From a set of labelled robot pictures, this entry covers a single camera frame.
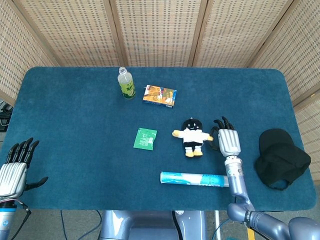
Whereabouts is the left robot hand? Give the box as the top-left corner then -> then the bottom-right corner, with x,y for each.
0,137 -> 49,200

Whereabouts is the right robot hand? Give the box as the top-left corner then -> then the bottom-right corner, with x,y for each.
209,116 -> 242,158

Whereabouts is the black-headed plush doll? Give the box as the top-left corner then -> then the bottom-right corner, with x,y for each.
171,117 -> 215,158

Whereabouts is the blue and white plastic tube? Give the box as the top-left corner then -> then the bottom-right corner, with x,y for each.
159,171 -> 230,188

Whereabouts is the black baseball cap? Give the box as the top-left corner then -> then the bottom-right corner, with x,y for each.
254,128 -> 312,191

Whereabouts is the black equipment behind screen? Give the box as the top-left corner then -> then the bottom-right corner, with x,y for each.
0,99 -> 15,133

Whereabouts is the orange and blue snack box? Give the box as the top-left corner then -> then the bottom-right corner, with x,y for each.
142,84 -> 178,109

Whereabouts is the green sachet packet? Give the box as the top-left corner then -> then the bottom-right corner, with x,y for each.
133,127 -> 158,152

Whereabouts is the white table leg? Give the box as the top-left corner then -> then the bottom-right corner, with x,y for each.
213,210 -> 222,240

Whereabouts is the blue table mat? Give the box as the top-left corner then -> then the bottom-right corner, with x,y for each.
0,66 -> 318,212

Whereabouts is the grey robot torso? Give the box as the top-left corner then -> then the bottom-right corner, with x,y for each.
99,209 -> 209,240

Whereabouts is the clear plastic drink bottle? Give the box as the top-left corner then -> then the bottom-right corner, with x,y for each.
117,66 -> 137,101

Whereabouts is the woven bamboo folding screen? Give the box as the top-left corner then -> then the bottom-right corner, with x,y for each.
0,0 -> 320,173

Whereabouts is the blue cable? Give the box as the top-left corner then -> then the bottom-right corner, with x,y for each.
59,210 -> 104,240

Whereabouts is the black cable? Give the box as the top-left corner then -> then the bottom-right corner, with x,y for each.
170,210 -> 183,240

